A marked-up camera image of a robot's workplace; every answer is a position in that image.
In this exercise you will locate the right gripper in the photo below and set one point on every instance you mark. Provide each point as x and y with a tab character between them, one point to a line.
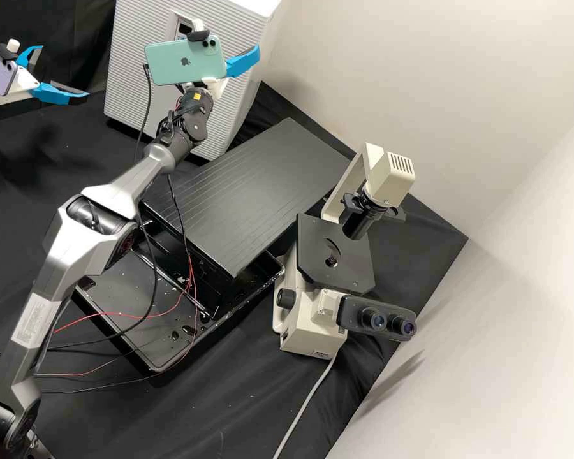
218	86

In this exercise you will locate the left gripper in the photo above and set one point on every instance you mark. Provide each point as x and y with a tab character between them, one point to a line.
19	86

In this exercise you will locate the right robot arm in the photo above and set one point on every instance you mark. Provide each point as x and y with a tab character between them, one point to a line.
76	239

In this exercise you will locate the white incubator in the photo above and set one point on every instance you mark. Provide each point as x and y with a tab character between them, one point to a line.
229	5

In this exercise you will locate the black platform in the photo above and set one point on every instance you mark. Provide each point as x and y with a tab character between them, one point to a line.
248	191

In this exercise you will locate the black tray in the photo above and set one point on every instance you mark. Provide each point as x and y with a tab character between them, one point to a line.
138	306

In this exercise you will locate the cream microscope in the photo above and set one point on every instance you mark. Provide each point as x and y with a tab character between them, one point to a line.
306	325

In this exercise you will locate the right wrist camera phone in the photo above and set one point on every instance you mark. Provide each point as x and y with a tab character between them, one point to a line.
182	59

